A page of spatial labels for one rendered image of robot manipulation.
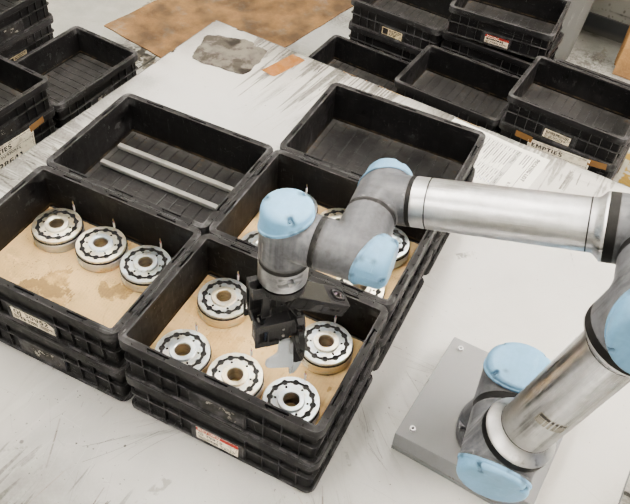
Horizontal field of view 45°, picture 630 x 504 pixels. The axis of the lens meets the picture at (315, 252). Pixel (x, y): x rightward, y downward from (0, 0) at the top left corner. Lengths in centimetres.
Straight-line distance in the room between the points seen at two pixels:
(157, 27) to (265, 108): 178
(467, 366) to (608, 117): 146
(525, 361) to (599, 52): 301
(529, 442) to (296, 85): 143
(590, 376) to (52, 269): 106
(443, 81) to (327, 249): 204
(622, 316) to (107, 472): 96
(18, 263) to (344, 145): 80
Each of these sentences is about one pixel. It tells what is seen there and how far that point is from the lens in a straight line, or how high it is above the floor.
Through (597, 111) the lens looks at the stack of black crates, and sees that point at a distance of 286.
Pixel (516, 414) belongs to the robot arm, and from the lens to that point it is 118.
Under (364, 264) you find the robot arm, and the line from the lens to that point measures 101.
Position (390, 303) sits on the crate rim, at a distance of 143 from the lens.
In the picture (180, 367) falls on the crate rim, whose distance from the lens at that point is 133.
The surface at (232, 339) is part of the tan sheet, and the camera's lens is 148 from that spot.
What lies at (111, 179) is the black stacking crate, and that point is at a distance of 182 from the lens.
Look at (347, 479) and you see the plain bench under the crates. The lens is 149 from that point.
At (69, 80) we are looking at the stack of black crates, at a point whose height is 38.
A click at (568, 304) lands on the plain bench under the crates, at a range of 186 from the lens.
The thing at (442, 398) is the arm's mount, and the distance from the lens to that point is 154.
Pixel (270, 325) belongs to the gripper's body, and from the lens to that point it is 117.
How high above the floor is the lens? 202
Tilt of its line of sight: 47 degrees down
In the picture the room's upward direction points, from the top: 6 degrees clockwise
